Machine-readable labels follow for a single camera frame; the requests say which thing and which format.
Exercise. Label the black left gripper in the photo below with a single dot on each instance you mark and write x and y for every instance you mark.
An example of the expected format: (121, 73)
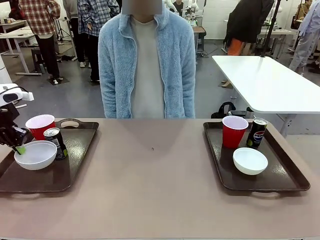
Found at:
(6, 125)

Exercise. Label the red plastic cup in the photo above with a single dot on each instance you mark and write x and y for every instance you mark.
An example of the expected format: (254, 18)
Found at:
(40, 131)
(233, 137)

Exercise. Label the white plastic bowl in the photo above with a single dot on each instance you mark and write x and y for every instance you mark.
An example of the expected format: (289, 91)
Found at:
(37, 160)
(250, 162)

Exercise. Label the black soda can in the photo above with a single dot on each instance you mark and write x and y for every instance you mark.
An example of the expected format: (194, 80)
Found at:
(58, 147)
(257, 136)

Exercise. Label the person's left forearm blue sleeve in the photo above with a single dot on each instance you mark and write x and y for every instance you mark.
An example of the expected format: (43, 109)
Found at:
(187, 100)

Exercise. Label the person's right forearm blue sleeve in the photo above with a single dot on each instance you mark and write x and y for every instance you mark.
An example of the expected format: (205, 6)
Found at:
(108, 100)

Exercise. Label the brown plastic serving tray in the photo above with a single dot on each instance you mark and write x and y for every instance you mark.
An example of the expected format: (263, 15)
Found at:
(62, 172)
(282, 175)

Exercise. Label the black stool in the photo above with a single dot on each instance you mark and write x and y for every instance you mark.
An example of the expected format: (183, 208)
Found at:
(37, 53)

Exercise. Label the bystander in red plaid shirt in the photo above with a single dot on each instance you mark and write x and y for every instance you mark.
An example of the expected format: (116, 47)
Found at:
(40, 15)

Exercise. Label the bystander in grey jacket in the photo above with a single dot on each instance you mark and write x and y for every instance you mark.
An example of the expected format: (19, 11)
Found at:
(71, 10)

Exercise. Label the person in blue fleece jacket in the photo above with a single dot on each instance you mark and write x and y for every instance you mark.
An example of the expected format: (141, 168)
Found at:
(147, 75)

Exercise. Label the bystander in blue plaid shirt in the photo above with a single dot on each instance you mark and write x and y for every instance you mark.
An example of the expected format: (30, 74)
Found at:
(97, 15)

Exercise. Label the black backpack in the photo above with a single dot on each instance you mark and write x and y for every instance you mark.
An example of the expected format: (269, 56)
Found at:
(225, 110)

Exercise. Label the brown topped background desk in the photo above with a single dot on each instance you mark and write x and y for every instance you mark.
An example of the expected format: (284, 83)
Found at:
(201, 30)

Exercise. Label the bystander in black jacket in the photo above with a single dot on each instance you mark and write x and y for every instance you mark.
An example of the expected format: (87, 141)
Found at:
(247, 22)

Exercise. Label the large white table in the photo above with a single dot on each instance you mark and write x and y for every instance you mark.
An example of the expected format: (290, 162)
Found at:
(270, 82)

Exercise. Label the black stand pole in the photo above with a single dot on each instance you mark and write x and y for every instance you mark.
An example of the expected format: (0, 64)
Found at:
(269, 32)

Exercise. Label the white cluttered background desk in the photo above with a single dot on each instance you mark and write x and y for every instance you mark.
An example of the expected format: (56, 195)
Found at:
(285, 32)

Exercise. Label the bystander in light blue shirt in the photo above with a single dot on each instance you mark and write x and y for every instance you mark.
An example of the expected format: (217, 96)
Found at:
(308, 27)

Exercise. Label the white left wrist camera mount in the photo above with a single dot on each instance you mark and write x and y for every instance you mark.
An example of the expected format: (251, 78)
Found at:
(15, 97)

